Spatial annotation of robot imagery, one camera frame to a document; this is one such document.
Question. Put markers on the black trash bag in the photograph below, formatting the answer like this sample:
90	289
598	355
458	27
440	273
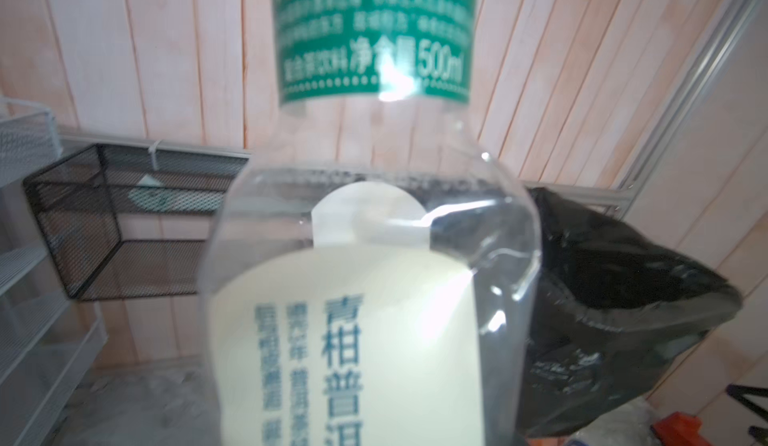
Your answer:
613	311

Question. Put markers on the black wire mesh basket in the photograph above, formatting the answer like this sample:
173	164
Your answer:
127	222

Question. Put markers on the white wire mesh shelf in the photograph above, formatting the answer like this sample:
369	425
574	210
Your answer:
46	346

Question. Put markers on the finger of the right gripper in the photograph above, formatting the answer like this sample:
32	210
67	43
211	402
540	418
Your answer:
744	396

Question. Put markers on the red tape dispenser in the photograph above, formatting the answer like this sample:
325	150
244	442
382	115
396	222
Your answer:
679	429

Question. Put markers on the green label clear bottle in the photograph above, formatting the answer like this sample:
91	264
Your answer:
371	83

